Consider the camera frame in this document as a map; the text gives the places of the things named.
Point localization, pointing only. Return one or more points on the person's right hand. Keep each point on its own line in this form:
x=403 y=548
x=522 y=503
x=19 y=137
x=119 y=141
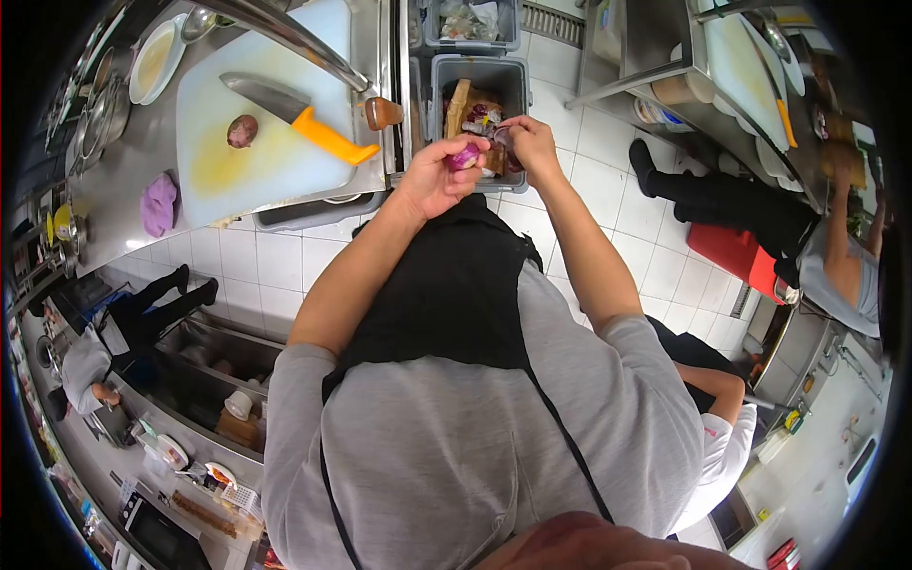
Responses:
x=538 y=146

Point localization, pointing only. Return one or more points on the person's left hand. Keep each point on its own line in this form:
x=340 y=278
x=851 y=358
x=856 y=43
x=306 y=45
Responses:
x=431 y=182

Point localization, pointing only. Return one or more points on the person's left thumb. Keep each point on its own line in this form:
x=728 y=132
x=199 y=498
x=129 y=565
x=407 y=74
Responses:
x=459 y=143

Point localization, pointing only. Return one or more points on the person's right fingers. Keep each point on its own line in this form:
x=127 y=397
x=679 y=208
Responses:
x=516 y=132

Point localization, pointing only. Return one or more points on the person's left fingers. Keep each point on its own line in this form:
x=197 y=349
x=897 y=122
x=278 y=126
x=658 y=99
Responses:
x=472 y=177

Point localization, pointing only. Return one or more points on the peeled red onion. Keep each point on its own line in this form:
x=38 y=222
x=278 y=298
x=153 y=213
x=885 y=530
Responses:
x=463 y=157

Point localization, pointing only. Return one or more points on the red onion peel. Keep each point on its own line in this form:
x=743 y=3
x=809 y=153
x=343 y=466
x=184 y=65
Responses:
x=502 y=137

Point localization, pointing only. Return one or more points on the grey waste bin with scraps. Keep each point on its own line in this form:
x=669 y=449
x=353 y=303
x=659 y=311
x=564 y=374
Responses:
x=509 y=78

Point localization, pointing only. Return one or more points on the floor drain grate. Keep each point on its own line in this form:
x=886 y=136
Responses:
x=552 y=23

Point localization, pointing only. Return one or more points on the grey bin with plastic waste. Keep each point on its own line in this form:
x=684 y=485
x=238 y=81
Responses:
x=470 y=25

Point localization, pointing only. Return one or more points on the white plastic tub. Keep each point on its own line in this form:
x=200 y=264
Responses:
x=659 y=114

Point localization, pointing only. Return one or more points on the grey plastic tray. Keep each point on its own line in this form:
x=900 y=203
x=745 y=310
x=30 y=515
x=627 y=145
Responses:
x=313 y=212

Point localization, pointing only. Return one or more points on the white cutting board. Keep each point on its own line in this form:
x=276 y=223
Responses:
x=271 y=142
x=741 y=71

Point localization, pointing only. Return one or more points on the unpeeled red onion half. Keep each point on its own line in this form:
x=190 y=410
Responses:
x=242 y=132

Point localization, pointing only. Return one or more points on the red plastic stool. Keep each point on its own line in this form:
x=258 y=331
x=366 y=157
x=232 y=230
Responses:
x=734 y=253

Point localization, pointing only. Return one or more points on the person's body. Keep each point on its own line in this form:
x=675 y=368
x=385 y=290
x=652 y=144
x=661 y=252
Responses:
x=456 y=442

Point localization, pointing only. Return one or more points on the steel ladle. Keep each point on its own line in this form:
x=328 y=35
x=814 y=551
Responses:
x=199 y=23

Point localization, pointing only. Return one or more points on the purple cloth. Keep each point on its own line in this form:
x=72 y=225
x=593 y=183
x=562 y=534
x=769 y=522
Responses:
x=158 y=205

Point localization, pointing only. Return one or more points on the white bowl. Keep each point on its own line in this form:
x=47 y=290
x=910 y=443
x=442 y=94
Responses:
x=155 y=63

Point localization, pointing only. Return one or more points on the steel sink unit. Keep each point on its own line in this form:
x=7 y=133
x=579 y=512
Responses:
x=214 y=370

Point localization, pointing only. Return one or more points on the stack of steel pots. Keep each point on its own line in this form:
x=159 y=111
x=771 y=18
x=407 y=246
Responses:
x=103 y=114

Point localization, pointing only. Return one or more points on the black microwave oven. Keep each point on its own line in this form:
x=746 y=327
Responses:
x=160 y=534

